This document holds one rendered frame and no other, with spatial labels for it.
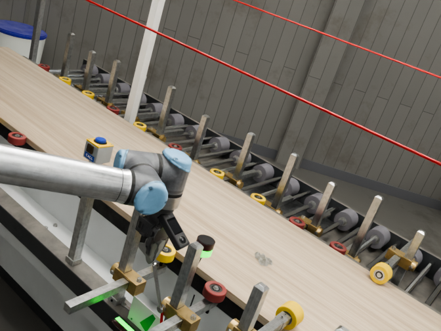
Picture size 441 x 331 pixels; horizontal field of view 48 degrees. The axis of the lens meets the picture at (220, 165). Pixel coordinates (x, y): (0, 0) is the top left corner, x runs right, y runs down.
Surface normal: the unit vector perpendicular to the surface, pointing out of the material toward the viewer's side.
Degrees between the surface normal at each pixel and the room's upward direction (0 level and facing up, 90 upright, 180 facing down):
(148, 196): 90
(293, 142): 90
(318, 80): 90
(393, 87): 90
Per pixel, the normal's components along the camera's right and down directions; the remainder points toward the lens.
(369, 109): -0.05, 0.36
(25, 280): -0.59, 0.13
